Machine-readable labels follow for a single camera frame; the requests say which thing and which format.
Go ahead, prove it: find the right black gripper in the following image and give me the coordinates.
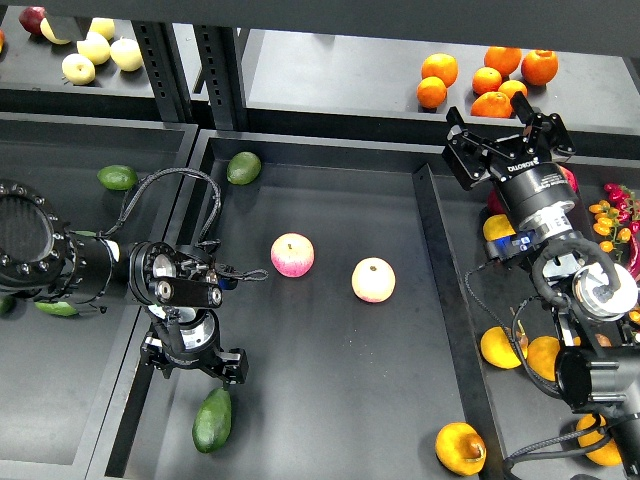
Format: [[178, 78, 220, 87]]
[[442, 91, 578, 231]]

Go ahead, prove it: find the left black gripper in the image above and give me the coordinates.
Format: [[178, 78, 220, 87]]
[[140, 307, 249, 385]]

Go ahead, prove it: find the dark green avocado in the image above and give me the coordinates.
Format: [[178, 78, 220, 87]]
[[192, 387, 232, 453]]

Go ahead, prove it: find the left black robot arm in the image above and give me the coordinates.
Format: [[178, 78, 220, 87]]
[[1, 168, 268, 385]]

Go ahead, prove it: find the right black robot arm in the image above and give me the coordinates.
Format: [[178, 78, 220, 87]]
[[442, 93, 639, 479]]

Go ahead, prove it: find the green avocado lower cluster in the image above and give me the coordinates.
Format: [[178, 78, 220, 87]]
[[34, 301, 79, 317]]

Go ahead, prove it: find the dark avocado at left edge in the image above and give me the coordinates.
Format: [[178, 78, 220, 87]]
[[0, 295, 16, 316]]

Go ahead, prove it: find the green avocado upper left tray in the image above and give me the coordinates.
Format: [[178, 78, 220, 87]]
[[97, 165, 138, 191]]

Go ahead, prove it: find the green avocado at tray corner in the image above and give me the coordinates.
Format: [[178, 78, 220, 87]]
[[226, 151, 262, 185]]

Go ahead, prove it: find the yellow pear by divider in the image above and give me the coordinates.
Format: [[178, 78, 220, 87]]
[[480, 326, 529, 369]]

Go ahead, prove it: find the pale yellow pear front left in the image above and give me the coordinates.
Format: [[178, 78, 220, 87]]
[[61, 53, 96, 86]]

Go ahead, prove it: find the pale yellow pear right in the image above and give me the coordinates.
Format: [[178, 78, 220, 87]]
[[110, 38, 143, 72]]

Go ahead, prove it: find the pale yellow pear centre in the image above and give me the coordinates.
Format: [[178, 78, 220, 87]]
[[76, 31, 111, 66]]

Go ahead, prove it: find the pale yellow pear back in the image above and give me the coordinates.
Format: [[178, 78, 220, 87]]
[[89, 17, 115, 41]]

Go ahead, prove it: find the pale yellow pear behind tag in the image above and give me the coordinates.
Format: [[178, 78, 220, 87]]
[[40, 18, 70, 45]]

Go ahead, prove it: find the orange front of group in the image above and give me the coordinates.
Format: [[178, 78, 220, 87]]
[[470, 91, 513, 118]]

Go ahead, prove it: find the orange of group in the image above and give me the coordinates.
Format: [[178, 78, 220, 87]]
[[421, 53, 459, 88], [470, 91, 513, 118], [416, 76, 447, 109]]

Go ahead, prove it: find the small orange right centre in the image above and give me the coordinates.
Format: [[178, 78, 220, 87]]
[[498, 80, 528, 100]]

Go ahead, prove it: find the small orange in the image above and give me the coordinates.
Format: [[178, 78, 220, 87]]
[[498, 80, 528, 100], [472, 66, 503, 96]]

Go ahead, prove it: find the large red apple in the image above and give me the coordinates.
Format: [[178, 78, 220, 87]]
[[560, 166, 579, 192]]

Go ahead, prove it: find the orange top right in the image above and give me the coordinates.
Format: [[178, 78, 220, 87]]
[[521, 50, 559, 86]]

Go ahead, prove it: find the orange top centre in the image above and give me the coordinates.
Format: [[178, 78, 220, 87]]
[[484, 46, 522, 78]]

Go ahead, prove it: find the orange lower left of group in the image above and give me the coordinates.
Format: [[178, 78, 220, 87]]
[[416, 76, 447, 109]]

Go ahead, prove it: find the orange top left of group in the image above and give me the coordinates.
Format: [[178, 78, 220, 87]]
[[421, 53, 459, 88]]

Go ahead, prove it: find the cherry tomato vine bunch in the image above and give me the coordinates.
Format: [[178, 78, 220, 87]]
[[588, 182, 639, 266]]

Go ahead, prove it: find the pink red apple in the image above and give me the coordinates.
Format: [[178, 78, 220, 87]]
[[270, 232, 315, 278]]

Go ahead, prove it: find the black centre tray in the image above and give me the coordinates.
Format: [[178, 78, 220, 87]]
[[84, 128, 640, 480]]

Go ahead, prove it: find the red chili pepper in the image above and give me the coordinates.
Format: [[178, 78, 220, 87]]
[[626, 234, 640, 282]]

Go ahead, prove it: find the yellow pink apple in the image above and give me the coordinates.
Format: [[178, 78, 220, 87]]
[[351, 257, 396, 303]]

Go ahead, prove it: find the black tray divider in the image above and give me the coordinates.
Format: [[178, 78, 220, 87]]
[[412, 165, 504, 479]]

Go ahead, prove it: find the dark red apple on shelf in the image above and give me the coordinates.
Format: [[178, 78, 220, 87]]
[[18, 6, 46, 36]]

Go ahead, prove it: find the black shelf upright post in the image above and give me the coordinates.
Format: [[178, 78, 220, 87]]
[[194, 25, 248, 131]]

